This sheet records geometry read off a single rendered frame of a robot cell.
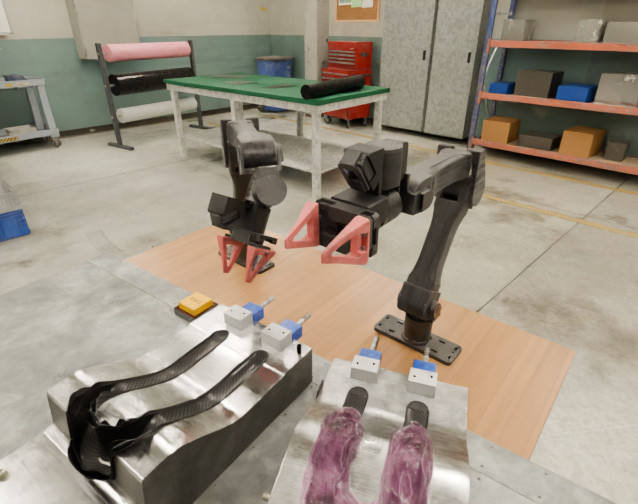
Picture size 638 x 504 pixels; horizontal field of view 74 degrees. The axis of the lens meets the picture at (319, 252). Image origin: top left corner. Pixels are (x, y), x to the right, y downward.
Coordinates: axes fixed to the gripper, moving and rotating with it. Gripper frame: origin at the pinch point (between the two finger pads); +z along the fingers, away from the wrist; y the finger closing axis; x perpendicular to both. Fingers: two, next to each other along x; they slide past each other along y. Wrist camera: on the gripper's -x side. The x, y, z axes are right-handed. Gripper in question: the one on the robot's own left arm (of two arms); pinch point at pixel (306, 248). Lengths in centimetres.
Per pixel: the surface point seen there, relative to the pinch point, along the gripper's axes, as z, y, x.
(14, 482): 36, -27, 33
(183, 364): 6.7, -26.9, 31.6
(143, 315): -1, -58, 40
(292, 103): -248, -236, 41
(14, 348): 25, -69, 39
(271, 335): -7.1, -16.5, 28.1
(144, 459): 23.6, -9.6, 25.7
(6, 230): -32, -336, 112
